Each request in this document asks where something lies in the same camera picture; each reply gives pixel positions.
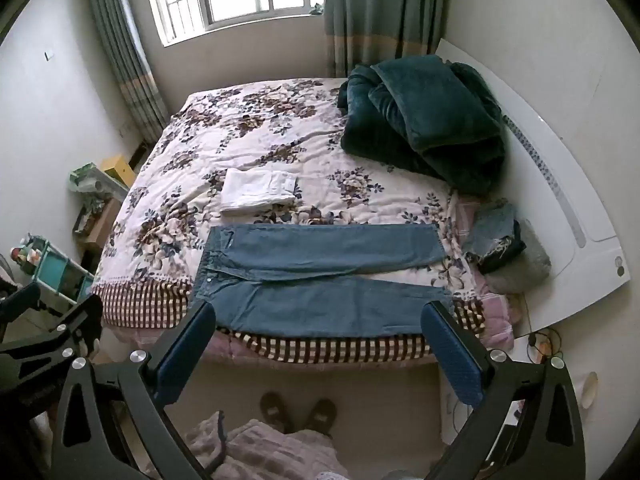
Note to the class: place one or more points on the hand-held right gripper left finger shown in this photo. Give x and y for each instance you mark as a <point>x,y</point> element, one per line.
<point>182,355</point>

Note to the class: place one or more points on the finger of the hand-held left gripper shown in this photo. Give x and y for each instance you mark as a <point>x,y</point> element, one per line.
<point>75,320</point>
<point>22,296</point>

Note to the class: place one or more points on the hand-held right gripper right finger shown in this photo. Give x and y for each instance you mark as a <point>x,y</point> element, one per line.
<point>455,355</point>

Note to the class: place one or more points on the blue denim pants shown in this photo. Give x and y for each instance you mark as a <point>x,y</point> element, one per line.
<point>320,305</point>

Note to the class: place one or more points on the white folded pants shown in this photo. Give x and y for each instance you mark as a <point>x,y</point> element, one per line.
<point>257,190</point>

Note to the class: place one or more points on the teal storage rack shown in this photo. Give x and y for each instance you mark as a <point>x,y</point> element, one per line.
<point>60,275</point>

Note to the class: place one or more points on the cardboard box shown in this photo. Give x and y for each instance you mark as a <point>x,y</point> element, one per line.
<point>95,220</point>

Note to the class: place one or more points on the dark cloth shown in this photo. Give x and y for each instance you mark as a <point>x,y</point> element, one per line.
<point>505,256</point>

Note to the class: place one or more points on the folded denim garment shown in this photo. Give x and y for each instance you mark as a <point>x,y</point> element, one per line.
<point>492,230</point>

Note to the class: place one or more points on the person's pink fleece clothing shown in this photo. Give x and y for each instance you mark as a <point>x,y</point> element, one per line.
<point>270,455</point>

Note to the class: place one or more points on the green patterned bag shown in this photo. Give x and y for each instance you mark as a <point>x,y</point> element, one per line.
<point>87,180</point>

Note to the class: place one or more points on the white round object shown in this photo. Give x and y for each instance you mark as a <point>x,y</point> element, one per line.
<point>590,390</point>

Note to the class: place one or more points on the yellow box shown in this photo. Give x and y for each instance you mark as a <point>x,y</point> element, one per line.
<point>117,166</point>

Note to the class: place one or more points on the floral bed blanket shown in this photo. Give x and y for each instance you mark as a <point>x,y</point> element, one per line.
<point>250,125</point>

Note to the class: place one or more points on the dark green fleece blanket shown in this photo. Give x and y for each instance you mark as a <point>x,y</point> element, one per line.
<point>425,110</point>

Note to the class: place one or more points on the green striped curtain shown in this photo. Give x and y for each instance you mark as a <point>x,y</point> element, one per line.
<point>380,10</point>
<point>125,50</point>

